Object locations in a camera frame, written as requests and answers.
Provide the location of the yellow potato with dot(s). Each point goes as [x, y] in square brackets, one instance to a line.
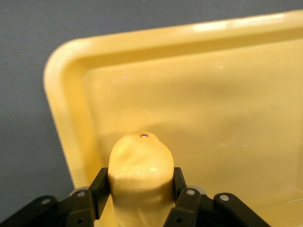
[140, 170]

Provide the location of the yellow plastic tray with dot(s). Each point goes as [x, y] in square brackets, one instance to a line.
[201, 99]

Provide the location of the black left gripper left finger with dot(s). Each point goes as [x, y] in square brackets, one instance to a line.
[100, 189]

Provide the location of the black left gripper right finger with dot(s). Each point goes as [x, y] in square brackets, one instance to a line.
[182, 196]

